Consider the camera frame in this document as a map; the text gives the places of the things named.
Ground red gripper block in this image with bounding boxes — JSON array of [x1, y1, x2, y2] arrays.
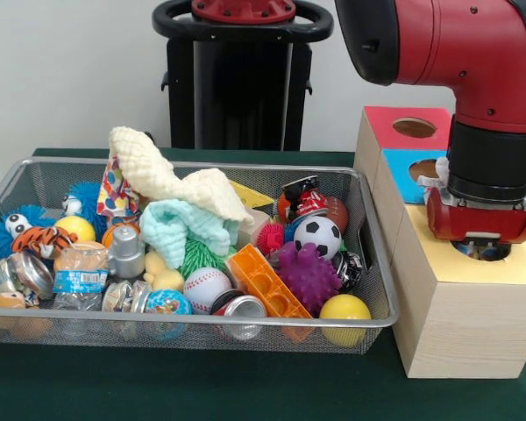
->
[[425, 187, 526, 260]]

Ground dotted paper napkin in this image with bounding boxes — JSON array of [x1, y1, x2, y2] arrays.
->
[[418, 156, 501, 260], [96, 155, 141, 218]]

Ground wooden three-hole sorting box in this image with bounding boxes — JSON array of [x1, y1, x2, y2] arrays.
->
[[353, 106, 526, 379]]

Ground silver mesh bin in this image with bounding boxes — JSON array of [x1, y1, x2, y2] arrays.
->
[[0, 156, 400, 356]]

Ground brown toy football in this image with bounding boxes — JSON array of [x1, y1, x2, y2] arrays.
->
[[323, 196, 350, 234]]

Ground smooth yellow ball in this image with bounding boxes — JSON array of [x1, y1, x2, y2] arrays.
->
[[318, 293, 373, 347]]

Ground black and white soccer ball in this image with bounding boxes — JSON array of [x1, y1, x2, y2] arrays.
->
[[293, 215, 343, 260]]

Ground purple spiky ball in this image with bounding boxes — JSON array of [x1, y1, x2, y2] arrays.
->
[[274, 240, 344, 318]]

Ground orange plastic building block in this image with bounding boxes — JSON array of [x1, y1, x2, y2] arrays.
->
[[226, 244, 313, 320]]

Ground white baseball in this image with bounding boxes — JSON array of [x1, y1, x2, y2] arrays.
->
[[182, 267, 233, 316]]

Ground mint green cloth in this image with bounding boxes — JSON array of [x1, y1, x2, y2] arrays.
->
[[139, 199, 242, 268]]

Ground dark green tablecloth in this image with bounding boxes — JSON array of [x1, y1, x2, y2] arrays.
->
[[0, 147, 526, 421]]

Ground cream knitted cloth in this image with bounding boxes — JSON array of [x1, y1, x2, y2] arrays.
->
[[109, 125, 256, 225]]

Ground orange striped tiger plush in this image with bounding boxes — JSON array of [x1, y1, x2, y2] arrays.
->
[[11, 225, 79, 260]]

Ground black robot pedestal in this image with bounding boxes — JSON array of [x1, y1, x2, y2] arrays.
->
[[152, 0, 335, 152]]

